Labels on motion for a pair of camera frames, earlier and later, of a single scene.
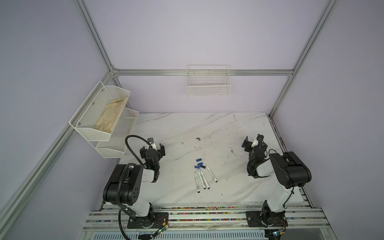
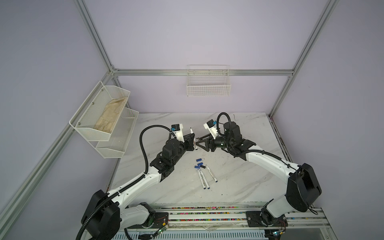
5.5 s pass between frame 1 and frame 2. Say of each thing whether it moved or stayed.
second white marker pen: stayed
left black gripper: moved
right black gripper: moved
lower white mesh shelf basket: stayed
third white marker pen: stayed
